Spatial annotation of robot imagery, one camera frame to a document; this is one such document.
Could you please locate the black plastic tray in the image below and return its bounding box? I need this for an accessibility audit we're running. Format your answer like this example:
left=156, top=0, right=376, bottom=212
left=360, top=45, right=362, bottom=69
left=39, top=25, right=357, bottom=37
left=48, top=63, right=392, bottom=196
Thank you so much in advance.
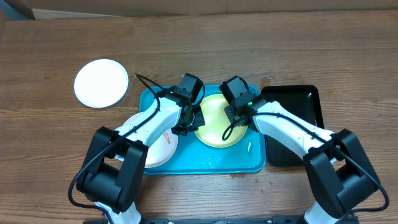
left=261, top=85, right=324, bottom=167

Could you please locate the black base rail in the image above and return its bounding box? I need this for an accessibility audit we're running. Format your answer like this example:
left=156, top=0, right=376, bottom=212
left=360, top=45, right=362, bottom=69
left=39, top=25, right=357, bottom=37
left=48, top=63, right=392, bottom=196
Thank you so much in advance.
left=83, top=214, right=360, bottom=224

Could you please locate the pink rimmed white plate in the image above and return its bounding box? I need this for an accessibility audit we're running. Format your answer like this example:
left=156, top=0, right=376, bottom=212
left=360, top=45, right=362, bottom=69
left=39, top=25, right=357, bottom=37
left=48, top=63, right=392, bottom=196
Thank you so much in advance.
left=126, top=110, right=178, bottom=168

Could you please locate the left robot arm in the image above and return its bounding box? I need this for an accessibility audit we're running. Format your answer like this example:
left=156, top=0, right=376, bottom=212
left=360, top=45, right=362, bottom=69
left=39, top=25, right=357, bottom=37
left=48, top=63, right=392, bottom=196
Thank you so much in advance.
left=68, top=73, right=205, bottom=223

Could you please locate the mint rimmed white plate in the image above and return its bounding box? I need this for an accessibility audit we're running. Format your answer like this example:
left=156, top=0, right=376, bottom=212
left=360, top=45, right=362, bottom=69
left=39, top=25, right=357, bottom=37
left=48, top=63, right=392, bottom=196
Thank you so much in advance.
left=73, top=59, right=129, bottom=108

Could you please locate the blue plastic tray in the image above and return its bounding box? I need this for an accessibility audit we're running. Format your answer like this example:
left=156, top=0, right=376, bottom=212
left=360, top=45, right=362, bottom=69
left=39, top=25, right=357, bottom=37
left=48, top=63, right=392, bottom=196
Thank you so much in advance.
left=144, top=85, right=266, bottom=175

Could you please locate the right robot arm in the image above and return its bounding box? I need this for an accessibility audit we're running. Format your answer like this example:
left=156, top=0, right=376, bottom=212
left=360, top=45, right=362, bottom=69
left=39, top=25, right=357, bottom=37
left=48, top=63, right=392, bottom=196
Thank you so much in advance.
left=220, top=76, right=383, bottom=223

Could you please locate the green rimmed plate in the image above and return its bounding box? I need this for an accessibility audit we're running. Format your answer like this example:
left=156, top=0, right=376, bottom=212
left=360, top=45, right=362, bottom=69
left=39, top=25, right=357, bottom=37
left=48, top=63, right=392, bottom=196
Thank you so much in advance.
left=195, top=94, right=247, bottom=148

